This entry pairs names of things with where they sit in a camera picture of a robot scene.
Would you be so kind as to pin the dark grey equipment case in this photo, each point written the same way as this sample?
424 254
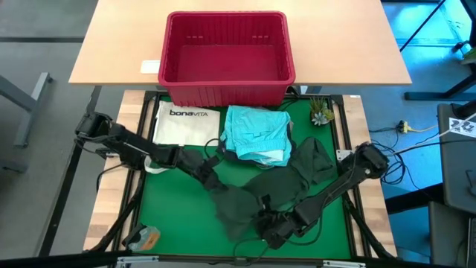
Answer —
457 167
446 238

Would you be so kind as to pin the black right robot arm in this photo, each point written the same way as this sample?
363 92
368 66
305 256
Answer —
334 190

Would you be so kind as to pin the black metal desk base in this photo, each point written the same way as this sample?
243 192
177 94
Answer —
427 95

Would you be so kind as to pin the white paper tag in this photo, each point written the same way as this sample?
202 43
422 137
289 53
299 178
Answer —
461 126

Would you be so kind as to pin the light wooden desk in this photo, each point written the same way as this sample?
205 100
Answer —
353 44

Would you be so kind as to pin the grey metal desk leg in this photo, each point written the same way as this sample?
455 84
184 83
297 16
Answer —
28 100

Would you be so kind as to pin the table-level camera on mount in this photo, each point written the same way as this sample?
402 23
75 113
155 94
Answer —
240 261

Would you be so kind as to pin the black and orange device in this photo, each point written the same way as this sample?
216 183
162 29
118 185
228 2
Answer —
143 238

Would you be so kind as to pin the green table mat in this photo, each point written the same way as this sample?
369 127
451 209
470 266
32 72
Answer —
178 216

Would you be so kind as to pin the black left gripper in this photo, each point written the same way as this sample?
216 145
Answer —
197 164

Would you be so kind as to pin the silver frame bracket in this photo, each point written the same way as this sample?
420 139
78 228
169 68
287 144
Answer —
342 154
137 260
344 264

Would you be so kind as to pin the white bonavita tote bag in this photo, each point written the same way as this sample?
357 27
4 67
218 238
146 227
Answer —
186 126

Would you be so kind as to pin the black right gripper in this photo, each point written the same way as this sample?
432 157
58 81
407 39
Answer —
277 229

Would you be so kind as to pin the teal garment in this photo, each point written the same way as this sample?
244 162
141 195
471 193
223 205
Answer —
256 134

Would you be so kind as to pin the dark green garment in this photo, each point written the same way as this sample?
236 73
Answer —
282 186

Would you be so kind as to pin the small potted succulent plant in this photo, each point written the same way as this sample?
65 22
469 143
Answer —
320 111

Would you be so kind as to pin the yellow power plug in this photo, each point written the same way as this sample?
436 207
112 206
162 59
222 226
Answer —
404 127

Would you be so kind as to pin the red plastic laundry bin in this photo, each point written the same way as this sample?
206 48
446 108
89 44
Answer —
223 93

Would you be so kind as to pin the white paper label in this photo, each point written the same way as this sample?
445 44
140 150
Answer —
150 67

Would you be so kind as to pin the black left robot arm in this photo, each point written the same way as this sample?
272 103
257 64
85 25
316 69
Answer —
134 145

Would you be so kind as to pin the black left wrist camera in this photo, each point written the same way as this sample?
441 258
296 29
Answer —
212 161

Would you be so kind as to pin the black aluminium table frame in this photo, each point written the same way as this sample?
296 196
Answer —
186 257

